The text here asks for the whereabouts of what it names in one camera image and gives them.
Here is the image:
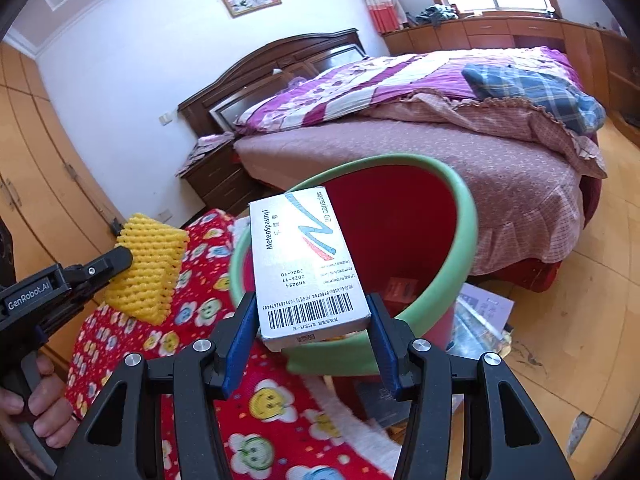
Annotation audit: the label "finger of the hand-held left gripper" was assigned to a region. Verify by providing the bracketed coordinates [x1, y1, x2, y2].
[62, 246, 135, 295]
[41, 286, 109, 336]

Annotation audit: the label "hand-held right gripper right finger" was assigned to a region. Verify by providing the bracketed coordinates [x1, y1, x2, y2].
[368, 293, 576, 480]

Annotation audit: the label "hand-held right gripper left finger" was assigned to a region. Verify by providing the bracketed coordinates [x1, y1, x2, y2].
[54, 291, 259, 480]

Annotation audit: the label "yellow foam fruit net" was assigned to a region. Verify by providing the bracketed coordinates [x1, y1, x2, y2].
[102, 212, 190, 325]

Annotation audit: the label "white medicine box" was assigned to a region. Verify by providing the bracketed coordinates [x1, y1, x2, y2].
[248, 186, 373, 353]

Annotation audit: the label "person's left hand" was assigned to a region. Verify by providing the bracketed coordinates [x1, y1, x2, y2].
[0, 354, 84, 437]

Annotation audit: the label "dark flat book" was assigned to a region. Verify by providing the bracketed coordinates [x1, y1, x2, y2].
[356, 377, 417, 429]

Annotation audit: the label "small red box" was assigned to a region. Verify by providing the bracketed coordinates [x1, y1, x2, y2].
[385, 276, 419, 302]

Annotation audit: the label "stack of magazines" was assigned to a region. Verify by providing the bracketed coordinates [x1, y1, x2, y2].
[450, 282, 517, 357]

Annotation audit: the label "red flower printed blanket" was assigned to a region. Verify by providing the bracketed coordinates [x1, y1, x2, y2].
[65, 208, 408, 480]

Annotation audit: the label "light wooden wardrobe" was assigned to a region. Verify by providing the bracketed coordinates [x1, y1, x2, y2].
[0, 42, 127, 361]

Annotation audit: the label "dark wooden nightstand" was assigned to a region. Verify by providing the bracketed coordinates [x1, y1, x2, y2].
[176, 135, 262, 219]

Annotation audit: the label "pink crumpled clothes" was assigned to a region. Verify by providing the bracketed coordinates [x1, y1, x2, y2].
[175, 132, 236, 179]

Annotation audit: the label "bed with pink checked bedspread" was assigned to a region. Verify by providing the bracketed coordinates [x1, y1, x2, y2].
[234, 95, 609, 293]

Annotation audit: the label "dark wooden headboard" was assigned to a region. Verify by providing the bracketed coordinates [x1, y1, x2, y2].
[178, 28, 365, 137]

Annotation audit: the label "purple and white quilt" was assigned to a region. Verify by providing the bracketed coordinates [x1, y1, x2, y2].
[235, 46, 576, 137]

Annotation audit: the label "blue plaid cloth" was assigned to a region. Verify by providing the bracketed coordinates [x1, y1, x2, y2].
[461, 62, 607, 136]

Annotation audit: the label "teal clothes heap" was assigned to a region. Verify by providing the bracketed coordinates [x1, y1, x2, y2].
[416, 4, 460, 26]

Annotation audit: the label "low wooden cabinet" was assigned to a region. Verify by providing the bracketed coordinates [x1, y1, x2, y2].
[382, 12, 640, 127]

